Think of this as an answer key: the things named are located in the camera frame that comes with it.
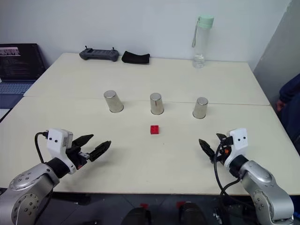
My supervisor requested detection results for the open laptop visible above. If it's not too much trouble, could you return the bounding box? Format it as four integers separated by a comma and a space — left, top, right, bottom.
0, 43, 47, 96

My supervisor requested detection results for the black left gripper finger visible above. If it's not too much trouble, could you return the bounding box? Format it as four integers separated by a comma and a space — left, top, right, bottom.
88, 140, 112, 163
71, 134, 95, 151

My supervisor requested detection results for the grey partition panel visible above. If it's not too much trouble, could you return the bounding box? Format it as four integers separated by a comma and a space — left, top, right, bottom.
252, 4, 300, 96

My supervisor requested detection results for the bystander's dark clothed body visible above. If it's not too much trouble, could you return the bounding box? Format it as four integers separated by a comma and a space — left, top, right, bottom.
280, 99, 300, 154

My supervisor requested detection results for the black cloth pouch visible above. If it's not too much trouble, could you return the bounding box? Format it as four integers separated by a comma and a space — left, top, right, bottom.
121, 50, 151, 65

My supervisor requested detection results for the clear bottle with green lid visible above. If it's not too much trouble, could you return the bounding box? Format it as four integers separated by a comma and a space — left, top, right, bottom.
191, 15, 215, 69

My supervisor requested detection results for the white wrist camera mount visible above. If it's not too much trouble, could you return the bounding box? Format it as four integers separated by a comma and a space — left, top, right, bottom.
223, 127, 249, 168
46, 128, 77, 174

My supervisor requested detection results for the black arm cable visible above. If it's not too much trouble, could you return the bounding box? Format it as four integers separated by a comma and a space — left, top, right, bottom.
212, 138, 242, 198
34, 132, 50, 164

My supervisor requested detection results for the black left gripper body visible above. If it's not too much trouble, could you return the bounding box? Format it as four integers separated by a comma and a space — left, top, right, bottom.
66, 143, 91, 170

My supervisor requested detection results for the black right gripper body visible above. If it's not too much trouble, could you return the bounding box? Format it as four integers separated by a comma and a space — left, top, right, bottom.
212, 136, 233, 165

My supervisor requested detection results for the bystander's bare hand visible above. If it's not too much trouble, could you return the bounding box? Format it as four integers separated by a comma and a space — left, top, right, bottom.
276, 98, 285, 113

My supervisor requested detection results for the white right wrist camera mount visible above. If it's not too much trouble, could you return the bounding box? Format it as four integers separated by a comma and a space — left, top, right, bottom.
223, 127, 249, 168

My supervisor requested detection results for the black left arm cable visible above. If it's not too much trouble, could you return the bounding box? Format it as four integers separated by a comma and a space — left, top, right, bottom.
34, 132, 50, 164

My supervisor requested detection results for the upturned steel cup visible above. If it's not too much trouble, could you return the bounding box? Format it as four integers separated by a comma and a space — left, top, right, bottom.
192, 97, 209, 120
103, 90, 125, 114
149, 92, 165, 116

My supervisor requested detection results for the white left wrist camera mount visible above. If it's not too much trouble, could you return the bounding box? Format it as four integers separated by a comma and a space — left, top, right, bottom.
46, 128, 77, 174

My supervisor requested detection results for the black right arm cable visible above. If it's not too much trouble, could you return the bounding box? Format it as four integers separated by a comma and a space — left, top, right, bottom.
212, 138, 242, 198

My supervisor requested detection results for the grey remote controller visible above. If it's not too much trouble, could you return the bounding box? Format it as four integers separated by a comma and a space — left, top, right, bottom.
79, 45, 120, 62

